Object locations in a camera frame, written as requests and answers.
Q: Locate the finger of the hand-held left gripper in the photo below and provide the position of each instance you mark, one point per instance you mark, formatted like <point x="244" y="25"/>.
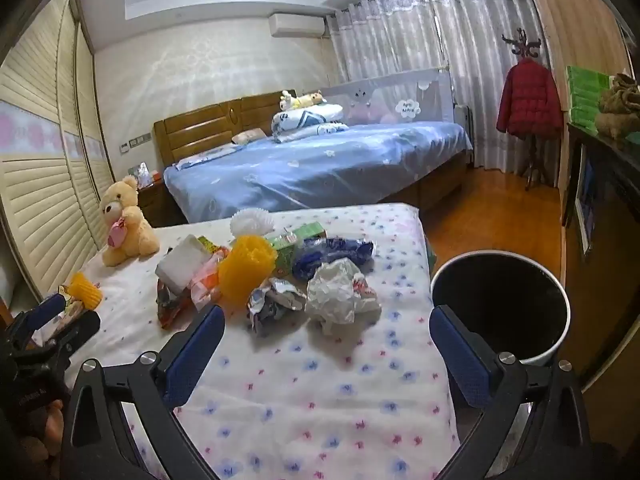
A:
<point x="75" y="330"/>
<point x="47" y="307"/>

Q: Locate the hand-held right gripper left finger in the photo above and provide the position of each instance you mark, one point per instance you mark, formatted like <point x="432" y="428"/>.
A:
<point x="192" y="355"/>

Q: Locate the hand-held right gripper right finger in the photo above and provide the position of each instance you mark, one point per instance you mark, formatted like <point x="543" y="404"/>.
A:
<point x="460" y="355"/>

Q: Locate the red snack wrapper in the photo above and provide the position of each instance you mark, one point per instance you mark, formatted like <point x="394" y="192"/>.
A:
<point x="170" y="310"/>

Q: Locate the white trash bin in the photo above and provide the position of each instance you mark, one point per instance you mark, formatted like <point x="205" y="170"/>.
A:
<point x="500" y="305"/>

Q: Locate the pink wrapper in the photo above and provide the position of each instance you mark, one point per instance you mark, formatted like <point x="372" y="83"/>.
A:
<point x="205" y="280"/>

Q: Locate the white foam block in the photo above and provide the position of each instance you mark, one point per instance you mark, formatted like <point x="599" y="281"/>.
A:
<point x="182" y="262"/>

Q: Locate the silver wrapper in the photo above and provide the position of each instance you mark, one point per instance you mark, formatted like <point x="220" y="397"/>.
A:
<point x="275" y="302"/>

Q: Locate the large yellow foam net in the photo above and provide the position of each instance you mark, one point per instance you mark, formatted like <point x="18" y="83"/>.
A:
<point x="245" y="270"/>

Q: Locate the white plastic bag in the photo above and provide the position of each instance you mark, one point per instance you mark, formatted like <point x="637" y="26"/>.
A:
<point x="332" y="295"/>

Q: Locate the white foam fruit net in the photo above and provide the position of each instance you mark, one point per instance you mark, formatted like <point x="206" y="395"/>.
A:
<point x="250" y="221"/>

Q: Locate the green carton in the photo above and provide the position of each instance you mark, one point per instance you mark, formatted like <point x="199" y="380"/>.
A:
<point x="300" y="234"/>

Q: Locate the blue plastic bag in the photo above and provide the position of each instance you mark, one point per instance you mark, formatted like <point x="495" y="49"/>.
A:
<point x="325" y="255"/>

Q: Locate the person's left hand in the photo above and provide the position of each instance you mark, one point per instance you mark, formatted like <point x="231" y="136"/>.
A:
<point x="50" y="425"/>

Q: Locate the patterned snack wrapper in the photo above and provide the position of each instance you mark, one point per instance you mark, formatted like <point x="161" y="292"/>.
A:
<point x="70" y="302"/>

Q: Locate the small yellow foam net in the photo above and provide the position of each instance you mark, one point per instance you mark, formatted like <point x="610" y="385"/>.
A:
<point x="85" y="290"/>

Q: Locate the louvred wardrobe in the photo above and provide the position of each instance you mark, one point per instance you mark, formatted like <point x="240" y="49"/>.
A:
<point x="40" y="210"/>

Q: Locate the yellow green snack wrapper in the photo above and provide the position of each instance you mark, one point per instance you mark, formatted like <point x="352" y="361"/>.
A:
<point x="212" y="247"/>

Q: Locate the yellow teddy bear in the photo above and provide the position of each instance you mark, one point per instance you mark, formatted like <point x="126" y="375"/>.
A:
<point x="132" y="230"/>

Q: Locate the floral mattress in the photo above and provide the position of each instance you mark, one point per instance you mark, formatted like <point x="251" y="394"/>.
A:
<point x="310" y="385"/>

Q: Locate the wooden nightstand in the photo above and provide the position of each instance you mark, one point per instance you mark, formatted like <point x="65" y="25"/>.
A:
<point x="155" y="205"/>

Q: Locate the clear plastic packet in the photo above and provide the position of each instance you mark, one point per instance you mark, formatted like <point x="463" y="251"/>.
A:
<point x="142" y="175"/>

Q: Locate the framed picture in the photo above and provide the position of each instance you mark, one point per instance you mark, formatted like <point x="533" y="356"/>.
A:
<point x="584" y="200"/>

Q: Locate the blue patterned pillow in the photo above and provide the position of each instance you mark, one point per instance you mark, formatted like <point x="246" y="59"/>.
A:
<point x="205" y="156"/>

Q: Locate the wooden headboard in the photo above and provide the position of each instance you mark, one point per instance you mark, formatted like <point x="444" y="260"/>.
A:
<point x="200" y="130"/>

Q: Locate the pink pillow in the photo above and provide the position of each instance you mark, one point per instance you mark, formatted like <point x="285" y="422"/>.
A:
<point x="247" y="136"/>

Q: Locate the bed with blue sheet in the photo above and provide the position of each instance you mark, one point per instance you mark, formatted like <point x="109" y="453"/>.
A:
<point x="325" y="170"/>

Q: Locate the folded blue white quilt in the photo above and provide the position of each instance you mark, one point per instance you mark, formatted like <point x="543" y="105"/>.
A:
<point x="300" y="120"/>

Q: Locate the pink plush toy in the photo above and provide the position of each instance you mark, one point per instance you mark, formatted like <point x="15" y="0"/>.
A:
<point x="370" y="111"/>

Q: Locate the yellow plush toy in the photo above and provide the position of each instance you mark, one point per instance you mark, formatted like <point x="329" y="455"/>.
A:
<point x="300" y="100"/>

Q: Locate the stack of green boxes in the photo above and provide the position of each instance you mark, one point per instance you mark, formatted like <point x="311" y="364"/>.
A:
<point x="585" y="100"/>

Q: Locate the brown plush toy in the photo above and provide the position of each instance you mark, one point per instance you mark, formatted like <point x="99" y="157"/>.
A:
<point x="620" y="105"/>

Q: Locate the wooden coat rack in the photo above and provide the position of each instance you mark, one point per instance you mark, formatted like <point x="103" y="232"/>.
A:
<point x="522" y="45"/>

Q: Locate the grey patterned curtain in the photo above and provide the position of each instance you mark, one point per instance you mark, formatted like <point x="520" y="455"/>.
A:
<point x="400" y="35"/>

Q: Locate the white air conditioner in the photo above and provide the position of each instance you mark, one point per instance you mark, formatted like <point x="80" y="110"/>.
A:
<point x="297" y="25"/>

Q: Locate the wall switch panel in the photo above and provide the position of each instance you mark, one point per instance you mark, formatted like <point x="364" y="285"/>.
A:
<point x="135" y="141"/>

